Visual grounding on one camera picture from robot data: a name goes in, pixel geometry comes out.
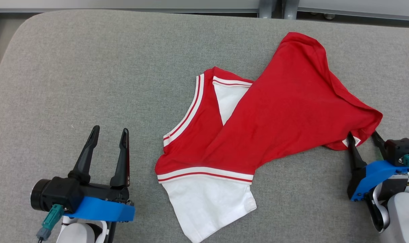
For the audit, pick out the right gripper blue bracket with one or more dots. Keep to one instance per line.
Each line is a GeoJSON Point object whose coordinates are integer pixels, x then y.
{"type": "Point", "coordinates": [373, 173]}

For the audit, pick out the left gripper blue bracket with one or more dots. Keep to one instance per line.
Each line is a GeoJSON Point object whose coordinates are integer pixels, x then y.
{"type": "Point", "coordinates": [103, 209]}

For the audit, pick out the red and white shirt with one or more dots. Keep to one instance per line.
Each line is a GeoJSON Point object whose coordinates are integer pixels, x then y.
{"type": "Point", "coordinates": [275, 118]}

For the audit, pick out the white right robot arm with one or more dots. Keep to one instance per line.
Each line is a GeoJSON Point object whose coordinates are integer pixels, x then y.
{"type": "Point", "coordinates": [403, 219]}

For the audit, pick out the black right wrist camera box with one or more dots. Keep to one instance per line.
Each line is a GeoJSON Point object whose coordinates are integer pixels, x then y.
{"type": "Point", "coordinates": [400, 150]}

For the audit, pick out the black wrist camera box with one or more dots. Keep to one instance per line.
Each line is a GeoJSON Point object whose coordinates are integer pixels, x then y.
{"type": "Point", "coordinates": [59, 192]}
{"type": "Point", "coordinates": [400, 150]}

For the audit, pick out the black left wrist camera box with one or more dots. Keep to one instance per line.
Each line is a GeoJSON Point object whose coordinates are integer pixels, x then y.
{"type": "Point", "coordinates": [59, 192]}

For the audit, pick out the grey metal wall rail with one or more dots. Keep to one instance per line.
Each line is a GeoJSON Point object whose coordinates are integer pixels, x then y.
{"type": "Point", "coordinates": [359, 14]}

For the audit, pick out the grey rounded post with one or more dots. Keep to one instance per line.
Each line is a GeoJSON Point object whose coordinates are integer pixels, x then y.
{"type": "Point", "coordinates": [267, 8]}
{"type": "Point", "coordinates": [290, 8]}

